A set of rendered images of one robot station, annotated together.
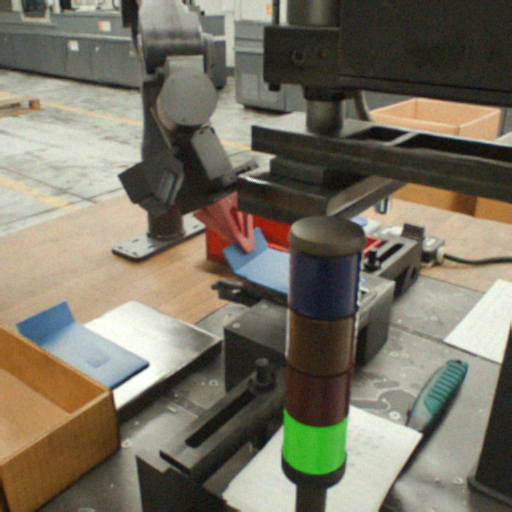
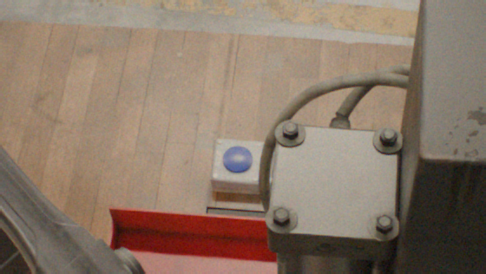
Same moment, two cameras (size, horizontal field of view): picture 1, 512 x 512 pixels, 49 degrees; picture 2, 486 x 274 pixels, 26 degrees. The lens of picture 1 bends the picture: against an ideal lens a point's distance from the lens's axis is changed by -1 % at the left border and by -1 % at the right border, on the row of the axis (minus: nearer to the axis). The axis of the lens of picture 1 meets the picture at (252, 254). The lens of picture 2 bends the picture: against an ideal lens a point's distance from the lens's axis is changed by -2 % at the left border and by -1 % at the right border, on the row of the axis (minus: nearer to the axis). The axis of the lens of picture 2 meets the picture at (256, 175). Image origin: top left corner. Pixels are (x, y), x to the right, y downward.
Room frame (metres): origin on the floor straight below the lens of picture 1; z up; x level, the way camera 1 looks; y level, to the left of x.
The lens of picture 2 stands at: (0.25, 0.16, 2.15)
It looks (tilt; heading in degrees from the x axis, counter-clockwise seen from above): 59 degrees down; 331
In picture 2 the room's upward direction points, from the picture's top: 3 degrees counter-clockwise
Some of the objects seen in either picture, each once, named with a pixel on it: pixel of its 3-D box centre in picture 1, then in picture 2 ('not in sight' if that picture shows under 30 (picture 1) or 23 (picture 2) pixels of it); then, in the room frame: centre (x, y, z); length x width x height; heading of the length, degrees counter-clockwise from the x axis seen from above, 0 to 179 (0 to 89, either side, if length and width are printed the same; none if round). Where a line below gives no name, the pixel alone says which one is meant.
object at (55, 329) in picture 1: (80, 343); not in sight; (0.54, 0.20, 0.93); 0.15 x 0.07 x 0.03; 52
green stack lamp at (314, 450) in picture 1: (315, 428); not in sight; (0.26, -0.04, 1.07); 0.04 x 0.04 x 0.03
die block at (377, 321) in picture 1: (313, 338); not in sight; (0.55, -0.07, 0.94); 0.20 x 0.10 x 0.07; 143
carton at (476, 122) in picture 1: (425, 164); not in sight; (2.98, -0.94, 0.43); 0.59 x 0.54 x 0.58; 139
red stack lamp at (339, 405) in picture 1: (318, 381); not in sight; (0.26, -0.04, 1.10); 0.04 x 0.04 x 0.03
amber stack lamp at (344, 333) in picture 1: (321, 328); not in sight; (0.26, -0.04, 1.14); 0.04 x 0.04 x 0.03
